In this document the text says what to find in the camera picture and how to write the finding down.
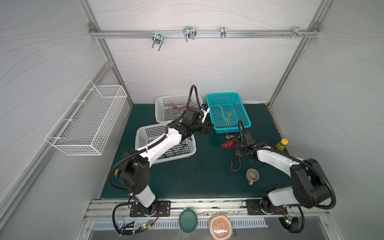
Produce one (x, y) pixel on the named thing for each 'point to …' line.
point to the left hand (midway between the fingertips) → (211, 121)
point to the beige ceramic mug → (252, 175)
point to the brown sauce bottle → (281, 145)
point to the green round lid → (188, 220)
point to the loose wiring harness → (129, 229)
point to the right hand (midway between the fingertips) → (242, 145)
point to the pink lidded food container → (220, 227)
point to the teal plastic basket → (226, 109)
